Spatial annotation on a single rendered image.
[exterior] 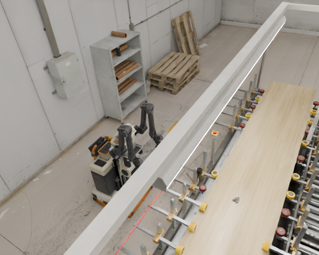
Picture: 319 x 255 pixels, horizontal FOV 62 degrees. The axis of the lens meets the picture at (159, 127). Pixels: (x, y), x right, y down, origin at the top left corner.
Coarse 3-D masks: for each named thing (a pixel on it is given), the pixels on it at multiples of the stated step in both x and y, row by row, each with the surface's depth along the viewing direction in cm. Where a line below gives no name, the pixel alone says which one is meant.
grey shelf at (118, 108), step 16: (128, 32) 496; (96, 48) 451; (112, 48) 444; (128, 48) 514; (96, 64) 475; (112, 64) 455; (112, 80) 476; (144, 80) 559; (112, 96) 502; (128, 96) 523; (144, 96) 586; (112, 112) 531; (128, 112) 542
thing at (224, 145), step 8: (256, 96) 468; (240, 120) 409; (232, 136) 388; (224, 144) 370; (216, 152) 359; (216, 160) 348; (208, 168) 338; (192, 192) 309; (200, 192) 318; (176, 216) 288; (184, 216) 288; (176, 224) 280; (168, 232) 274; (176, 232) 279; (160, 248) 261
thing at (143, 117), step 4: (144, 104) 296; (148, 104) 294; (152, 104) 293; (144, 108) 293; (144, 112) 299; (144, 116) 303; (144, 120) 308; (140, 124) 314; (144, 124) 313; (140, 128) 314; (140, 132) 319
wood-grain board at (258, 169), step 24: (264, 96) 422; (288, 96) 418; (312, 96) 414; (264, 120) 374; (288, 120) 371; (240, 144) 340; (264, 144) 337; (288, 144) 335; (240, 168) 308; (264, 168) 306; (288, 168) 304; (216, 192) 284; (240, 192) 283; (264, 192) 281; (216, 216) 262; (240, 216) 261; (264, 216) 259; (192, 240) 245; (216, 240) 243; (240, 240) 242
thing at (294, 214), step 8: (312, 144) 341; (304, 160) 375; (312, 160) 336; (304, 168) 327; (304, 176) 302; (296, 184) 377; (296, 192) 331; (296, 208) 271; (296, 216) 278; (288, 224) 296; (296, 224) 271; (288, 232) 265; (312, 232) 263; (288, 240) 246; (312, 240) 257; (280, 248) 295; (288, 248) 240; (312, 248) 262
